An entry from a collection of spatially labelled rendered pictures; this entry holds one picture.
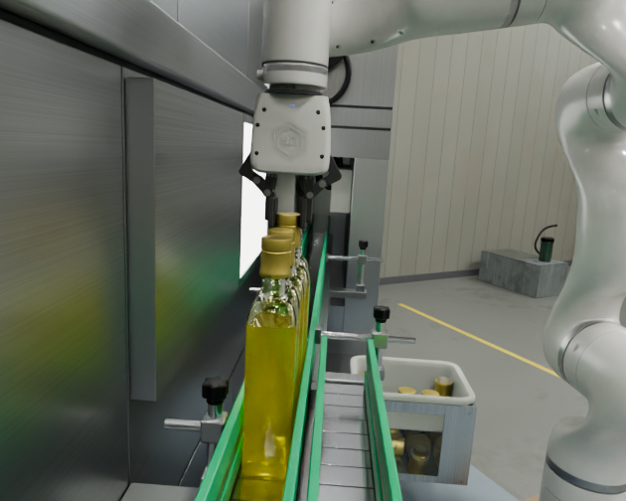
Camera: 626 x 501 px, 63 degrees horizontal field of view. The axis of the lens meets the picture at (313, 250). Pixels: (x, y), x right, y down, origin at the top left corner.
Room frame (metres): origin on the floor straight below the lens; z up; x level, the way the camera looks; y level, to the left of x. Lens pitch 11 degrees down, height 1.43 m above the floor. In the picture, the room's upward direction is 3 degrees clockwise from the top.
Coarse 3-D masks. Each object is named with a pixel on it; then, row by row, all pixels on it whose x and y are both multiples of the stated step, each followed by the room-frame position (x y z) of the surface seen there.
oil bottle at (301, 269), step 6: (300, 264) 0.73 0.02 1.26; (300, 270) 0.72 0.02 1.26; (306, 270) 0.73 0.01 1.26; (306, 276) 0.72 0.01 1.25; (306, 282) 0.71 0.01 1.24; (306, 294) 0.71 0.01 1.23; (306, 300) 0.71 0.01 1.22; (306, 306) 0.71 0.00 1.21; (306, 312) 0.71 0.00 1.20; (306, 318) 0.71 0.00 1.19; (306, 324) 0.72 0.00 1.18; (306, 330) 0.72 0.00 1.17; (306, 336) 0.73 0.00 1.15; (306, 342) 0.74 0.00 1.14
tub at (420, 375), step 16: (352, 368) 0.95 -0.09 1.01; (400, 368) 1.00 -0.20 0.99; (416, 368) 1.00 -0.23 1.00; (432, 368) 1.00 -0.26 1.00; (448, 368) 1.00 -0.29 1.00; (384, 384) 1.00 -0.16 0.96; (400, 384) 1.00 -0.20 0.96; (416, 384) 1.00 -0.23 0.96; (432, 384) 1.00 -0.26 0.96; (464, 384) 0.91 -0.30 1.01; (400, 400) 0.84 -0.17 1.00; (416, 400) 0.84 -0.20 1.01; (432, 400) 0.84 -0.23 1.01; (448, 400) 0.84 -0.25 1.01; (464, 400) 0.84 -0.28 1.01
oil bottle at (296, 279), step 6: (294, 276) 0.67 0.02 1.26; (300, 276) 0.68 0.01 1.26; (294, 282) 0.66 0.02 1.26; (300, 282) 0.66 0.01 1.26; (300, 288) 0.66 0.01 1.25; (306, 288) 0.70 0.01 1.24; (300, 336) 0.65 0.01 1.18; (300, 342) 0.65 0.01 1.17; (300, 348) 0.65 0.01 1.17; (300, 354) 0.65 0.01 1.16; (300, 360) 0.66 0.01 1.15; (300, 366) 0.66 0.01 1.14; (300, 372) 0.66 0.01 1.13; (300, 378) 0.67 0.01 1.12; (300, 384) 0.67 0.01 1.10
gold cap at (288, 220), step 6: (276, 216) 0.67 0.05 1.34; (282, 216) 0.67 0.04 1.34; (288, 216) 0.66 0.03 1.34; (294, 216) 0.67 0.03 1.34; (276, 222) 0.67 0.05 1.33; (282, 222) 0.66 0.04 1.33; (288, 222) 0.66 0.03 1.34; (294, 222) 0.67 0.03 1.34; (288, 228) 0.66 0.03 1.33; (294, 228) 0.67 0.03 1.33
